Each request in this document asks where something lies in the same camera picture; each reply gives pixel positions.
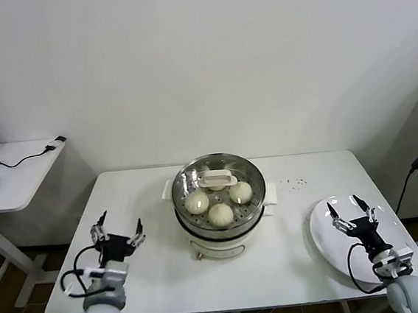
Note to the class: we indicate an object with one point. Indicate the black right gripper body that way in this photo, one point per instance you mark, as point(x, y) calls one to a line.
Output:
point(366, 234)

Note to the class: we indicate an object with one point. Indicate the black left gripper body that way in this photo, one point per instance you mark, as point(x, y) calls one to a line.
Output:
point(114, 248)

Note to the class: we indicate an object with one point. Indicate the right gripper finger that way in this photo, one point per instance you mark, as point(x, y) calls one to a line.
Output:
point(343, 225)
point(371, 215)

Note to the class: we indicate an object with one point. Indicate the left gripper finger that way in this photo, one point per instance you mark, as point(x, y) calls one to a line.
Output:
point(99, 231)
point(138, 237)

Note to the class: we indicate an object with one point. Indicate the white steamed baozi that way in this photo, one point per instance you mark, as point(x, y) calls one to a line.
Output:
point(197, 202)
point(217, 189)
point(241, 192)
point(220, 215)

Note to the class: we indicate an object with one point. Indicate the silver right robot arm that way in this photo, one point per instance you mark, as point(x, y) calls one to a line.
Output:
point(415, 295)

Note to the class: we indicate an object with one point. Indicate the stainless steel steamer basket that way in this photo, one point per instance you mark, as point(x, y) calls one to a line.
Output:
point(220, 233)

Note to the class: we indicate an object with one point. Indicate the white round plate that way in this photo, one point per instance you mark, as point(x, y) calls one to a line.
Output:
point(320, 234)

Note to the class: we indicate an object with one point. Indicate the cream electric cooker base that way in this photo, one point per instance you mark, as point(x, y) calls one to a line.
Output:
point(217, 246)

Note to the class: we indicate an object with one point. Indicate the white table leg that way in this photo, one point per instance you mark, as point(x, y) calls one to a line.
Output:
point(347, 311)

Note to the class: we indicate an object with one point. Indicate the white side desk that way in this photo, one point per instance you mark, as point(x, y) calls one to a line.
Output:
point(19, 182)

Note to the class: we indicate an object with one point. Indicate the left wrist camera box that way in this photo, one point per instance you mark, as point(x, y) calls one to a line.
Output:
point(114, 272)

